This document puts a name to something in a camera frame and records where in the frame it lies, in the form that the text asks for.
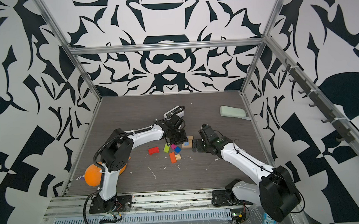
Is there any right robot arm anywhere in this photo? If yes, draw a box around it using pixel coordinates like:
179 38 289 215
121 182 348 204
193 123 303 222

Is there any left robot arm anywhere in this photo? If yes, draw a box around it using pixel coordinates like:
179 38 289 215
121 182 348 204
92 115 187 202

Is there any blue cube block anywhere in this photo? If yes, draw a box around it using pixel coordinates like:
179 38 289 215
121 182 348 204
174 147 181 153

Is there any lime green block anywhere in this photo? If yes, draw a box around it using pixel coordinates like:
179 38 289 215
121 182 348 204
163 144 170 153

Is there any red block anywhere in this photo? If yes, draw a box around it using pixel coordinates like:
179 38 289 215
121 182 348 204
148 147 160 155

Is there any orange block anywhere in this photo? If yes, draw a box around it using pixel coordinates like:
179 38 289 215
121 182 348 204
169 152 177 163

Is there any white digital clock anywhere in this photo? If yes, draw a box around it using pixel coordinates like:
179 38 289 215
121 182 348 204
164 105 185 118

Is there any pale green case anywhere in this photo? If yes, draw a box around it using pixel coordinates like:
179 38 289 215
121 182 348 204
220 106 251 121

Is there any orange toy whale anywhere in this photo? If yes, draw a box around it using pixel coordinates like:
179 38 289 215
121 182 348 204
83 157 132 188

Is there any blue robot sticker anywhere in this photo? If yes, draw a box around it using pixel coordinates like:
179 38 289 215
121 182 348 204
262 213 277 224

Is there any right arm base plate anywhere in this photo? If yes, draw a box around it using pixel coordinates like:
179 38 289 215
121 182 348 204
211 190 252 207

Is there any white slotted cable duct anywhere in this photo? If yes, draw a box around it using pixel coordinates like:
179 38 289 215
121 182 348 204
51 208 233 224

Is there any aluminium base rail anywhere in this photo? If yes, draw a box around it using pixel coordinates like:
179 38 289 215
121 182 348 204
44 184 300 218

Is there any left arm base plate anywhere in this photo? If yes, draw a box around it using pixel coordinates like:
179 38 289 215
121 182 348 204
88 195 133 214

